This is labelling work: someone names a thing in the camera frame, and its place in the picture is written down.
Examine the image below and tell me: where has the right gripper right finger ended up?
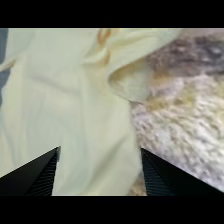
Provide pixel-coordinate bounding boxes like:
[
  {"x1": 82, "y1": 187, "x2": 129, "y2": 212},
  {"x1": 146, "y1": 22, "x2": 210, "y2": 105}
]
[{"x1": 140, "y1": 147, "x2": 224, "y2": 197}]

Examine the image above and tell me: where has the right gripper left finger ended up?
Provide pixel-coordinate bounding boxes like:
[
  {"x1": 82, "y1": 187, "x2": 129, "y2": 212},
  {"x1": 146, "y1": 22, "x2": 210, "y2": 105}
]
[{"x1": 0, "y1": 145, "x2": 62, "y2": 197}]

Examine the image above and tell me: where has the pale yellow T-shirt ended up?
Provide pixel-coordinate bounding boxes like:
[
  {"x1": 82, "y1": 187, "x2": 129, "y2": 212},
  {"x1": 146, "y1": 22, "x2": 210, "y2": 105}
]
[{"x1": 0, "y1": 28, "x2": 183, "y2": 197}]

